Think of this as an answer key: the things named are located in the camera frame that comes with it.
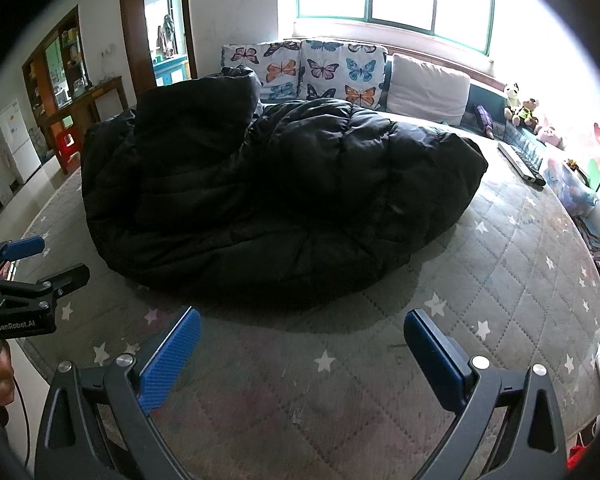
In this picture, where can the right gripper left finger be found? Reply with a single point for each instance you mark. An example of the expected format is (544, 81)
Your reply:
(96, 422)

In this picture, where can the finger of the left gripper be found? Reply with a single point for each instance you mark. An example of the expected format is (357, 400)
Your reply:
(14, 250)
(47, 289)

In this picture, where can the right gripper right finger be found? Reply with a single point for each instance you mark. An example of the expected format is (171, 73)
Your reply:
(531, 442)

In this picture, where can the black puffer down jacket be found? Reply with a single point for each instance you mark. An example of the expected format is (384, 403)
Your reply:
(202, 191)

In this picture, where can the person left hand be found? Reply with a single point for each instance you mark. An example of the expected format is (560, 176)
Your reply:
(7, 376)

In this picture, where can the white refrigerator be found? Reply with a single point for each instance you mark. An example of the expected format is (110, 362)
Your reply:
(21, 153)

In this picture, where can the red plastic stool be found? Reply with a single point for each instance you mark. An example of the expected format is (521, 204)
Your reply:
(68, 142)

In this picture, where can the brown wooden cabinet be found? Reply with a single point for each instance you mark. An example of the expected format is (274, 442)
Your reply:
(61, 92)

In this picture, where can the grey star quilted mattress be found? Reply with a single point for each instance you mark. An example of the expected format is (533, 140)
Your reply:
(331, 391)

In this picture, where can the blue patterned bag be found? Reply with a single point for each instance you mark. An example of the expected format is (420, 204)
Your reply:
(577, 199)

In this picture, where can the pink plush toy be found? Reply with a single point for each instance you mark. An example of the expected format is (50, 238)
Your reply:
(547, 134)

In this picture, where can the left butterfly pillow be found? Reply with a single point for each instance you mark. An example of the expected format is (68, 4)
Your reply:
(277, 65)

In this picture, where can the butterfly pillow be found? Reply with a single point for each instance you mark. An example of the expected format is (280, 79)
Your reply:
(342, 70)
(277, 65)

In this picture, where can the purple folded umbrella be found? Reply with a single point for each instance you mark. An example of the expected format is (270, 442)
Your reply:
(484, 121)

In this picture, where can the plush toy panda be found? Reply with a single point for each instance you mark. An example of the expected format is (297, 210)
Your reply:
(512, 102)

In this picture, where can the plush toy bear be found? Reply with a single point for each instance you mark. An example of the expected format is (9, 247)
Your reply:
(524, 115)

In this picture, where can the right butterfly pillow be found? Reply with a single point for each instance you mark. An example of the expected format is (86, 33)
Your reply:
(342, 70)

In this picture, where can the white plain pillow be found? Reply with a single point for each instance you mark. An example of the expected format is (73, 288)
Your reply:
(427, 91)

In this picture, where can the brown door frame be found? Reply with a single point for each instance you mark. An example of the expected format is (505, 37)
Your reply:
(136, 41)

